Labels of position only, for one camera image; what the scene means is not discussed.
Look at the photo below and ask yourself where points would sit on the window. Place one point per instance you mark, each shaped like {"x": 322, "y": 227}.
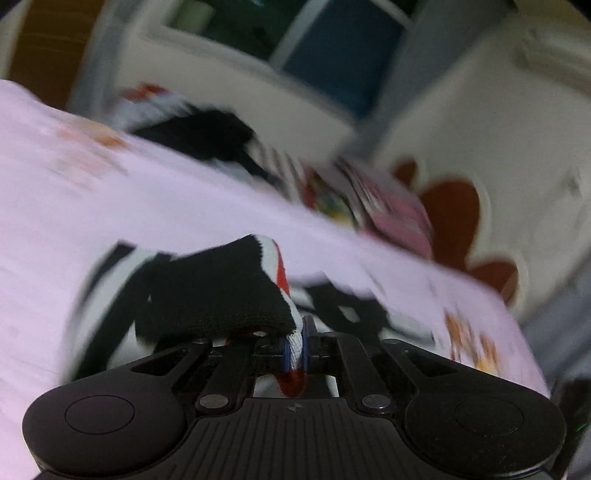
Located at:
{"x": 341, "y": 60}

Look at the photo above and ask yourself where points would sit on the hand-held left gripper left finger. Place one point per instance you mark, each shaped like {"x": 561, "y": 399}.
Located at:
{"x": 291, "y": 356}

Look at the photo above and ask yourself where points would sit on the colourful printed cloth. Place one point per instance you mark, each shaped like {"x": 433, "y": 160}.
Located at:
{"x": 328, "y": 198}

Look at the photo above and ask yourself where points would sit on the grey curtain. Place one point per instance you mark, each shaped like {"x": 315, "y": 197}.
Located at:
{"x": 415, "y": 60}
{"x": 92, "y": 69}

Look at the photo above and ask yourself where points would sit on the black white red striped sweater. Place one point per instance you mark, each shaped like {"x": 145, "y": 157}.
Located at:
{"x": 207, "y": 295}

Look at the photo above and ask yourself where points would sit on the pink floral bedsheet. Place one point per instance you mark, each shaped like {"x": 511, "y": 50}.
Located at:
{"x": 138, "y": 194}

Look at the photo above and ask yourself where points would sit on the grey white striped cloth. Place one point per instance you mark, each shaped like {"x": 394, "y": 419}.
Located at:
{"x": 281, "y": 170}

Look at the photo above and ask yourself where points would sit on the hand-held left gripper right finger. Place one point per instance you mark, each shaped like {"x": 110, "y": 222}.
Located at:
{"x": 308, "y": 356}

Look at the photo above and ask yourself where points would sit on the brown wooden furniture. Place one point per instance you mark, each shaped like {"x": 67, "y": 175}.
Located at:
{"x": 41, "y": 50}

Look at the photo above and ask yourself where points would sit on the brown white flower headboard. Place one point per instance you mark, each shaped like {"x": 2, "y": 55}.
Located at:
{"x": 452, "y": 217}

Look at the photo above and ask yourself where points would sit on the red and white clothes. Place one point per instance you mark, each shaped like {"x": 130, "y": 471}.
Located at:
{"x": 147, "y": 106}

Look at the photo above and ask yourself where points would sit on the black clothes pile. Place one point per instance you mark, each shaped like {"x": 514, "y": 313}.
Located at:
{"x": 207, "y": 134}

